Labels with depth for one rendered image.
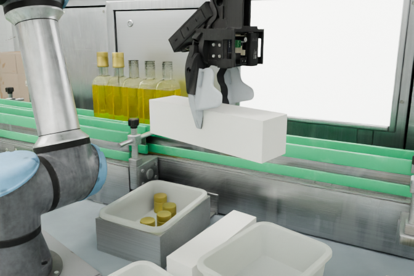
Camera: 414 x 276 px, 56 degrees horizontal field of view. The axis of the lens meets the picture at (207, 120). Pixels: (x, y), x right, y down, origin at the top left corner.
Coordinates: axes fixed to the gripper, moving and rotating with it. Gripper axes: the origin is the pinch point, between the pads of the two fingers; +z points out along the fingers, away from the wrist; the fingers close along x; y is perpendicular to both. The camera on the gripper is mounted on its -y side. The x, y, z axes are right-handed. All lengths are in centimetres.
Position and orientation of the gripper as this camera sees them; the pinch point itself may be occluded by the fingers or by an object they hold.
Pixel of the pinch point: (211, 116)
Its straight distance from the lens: 62.1
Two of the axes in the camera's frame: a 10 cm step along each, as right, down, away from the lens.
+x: 6.8, -1.7, 7.1
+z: 0.0, 9.7, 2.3
